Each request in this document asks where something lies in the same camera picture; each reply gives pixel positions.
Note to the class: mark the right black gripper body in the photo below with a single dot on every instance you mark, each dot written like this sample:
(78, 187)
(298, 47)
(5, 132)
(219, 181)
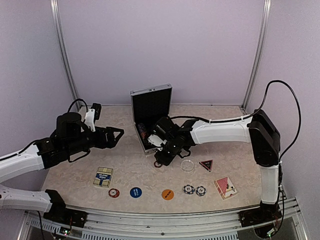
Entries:
(173, 150)

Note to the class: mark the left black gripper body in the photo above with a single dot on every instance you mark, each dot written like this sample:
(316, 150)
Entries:
(98, 142)

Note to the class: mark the red poker chip stack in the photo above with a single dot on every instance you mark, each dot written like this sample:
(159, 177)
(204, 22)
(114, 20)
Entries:
(157, 164)

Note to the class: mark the aluminium poker chip case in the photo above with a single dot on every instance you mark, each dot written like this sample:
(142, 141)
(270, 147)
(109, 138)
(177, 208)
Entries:
(148, 106)

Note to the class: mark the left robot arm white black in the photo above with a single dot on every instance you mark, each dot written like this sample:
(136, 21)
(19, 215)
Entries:
(73, 134)

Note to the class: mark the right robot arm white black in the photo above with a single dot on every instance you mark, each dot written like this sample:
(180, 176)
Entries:
(256, 129)

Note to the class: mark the clear round dealer button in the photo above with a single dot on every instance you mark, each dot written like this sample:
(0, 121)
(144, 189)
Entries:
(187, 165)

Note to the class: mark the chip row in case back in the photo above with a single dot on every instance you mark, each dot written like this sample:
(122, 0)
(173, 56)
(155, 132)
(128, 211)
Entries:
(143, 133)

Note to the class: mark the blue playing card box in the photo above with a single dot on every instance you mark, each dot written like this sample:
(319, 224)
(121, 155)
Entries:
(103, 177)

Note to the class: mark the black pink triangular button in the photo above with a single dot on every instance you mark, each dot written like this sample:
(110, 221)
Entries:
(207, 164)

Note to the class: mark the blue white poker chip stack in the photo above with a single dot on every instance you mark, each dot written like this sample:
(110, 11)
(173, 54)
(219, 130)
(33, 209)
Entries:
(188, 189)

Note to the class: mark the orange big blind button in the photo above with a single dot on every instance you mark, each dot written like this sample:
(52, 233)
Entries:
(167, 194)

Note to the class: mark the blue small blind button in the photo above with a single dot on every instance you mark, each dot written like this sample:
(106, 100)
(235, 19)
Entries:
(135, 192)

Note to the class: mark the red playing card deck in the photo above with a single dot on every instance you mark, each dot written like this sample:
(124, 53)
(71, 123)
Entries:
(225, 187)

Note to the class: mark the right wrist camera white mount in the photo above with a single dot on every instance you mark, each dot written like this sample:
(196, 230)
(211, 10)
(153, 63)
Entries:
(156, 141)

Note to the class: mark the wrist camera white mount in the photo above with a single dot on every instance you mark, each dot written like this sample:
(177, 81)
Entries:
(156, 141)
(92, 115)

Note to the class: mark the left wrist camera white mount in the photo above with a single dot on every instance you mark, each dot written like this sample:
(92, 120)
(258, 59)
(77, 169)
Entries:
(92, 115)

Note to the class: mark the aluminium front rail frame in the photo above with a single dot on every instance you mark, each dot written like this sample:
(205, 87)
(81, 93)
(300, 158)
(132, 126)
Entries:
(113, 225)

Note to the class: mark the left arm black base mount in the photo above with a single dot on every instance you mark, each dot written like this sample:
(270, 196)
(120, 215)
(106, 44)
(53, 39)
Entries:
(59, 213)

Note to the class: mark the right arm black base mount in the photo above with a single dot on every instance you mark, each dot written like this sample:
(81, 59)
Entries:
(255, 216)

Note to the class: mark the left aluminium corner post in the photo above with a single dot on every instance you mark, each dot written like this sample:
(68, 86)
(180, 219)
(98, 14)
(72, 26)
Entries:
(54, 5)

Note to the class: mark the aluminium corner post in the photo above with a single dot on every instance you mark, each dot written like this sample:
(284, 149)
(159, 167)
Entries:
(54, 5)
(258, 53)

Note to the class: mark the right aluminium corner post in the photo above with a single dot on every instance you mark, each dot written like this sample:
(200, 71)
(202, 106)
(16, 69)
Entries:
(258, 53)

